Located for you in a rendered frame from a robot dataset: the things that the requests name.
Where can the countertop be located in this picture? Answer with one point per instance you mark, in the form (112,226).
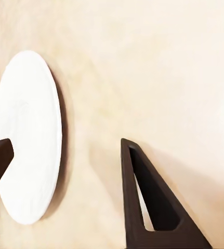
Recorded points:
(87,208)
(164,61)

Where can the saucer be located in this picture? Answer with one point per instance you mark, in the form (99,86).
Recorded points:
(30,117)

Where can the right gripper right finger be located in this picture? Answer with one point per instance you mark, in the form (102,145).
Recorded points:
(173,226)

